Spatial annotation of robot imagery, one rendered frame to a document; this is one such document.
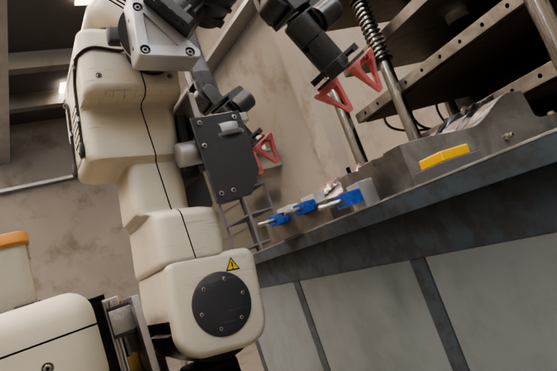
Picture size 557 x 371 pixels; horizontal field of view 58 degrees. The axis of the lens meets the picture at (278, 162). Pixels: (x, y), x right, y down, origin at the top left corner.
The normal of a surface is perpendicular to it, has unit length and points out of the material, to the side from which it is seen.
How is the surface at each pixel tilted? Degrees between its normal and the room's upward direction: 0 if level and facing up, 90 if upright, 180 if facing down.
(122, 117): 90
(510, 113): 90
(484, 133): 90
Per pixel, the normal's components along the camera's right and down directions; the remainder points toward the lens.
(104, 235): 0.44, -0.31
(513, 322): -0.88, 0.24
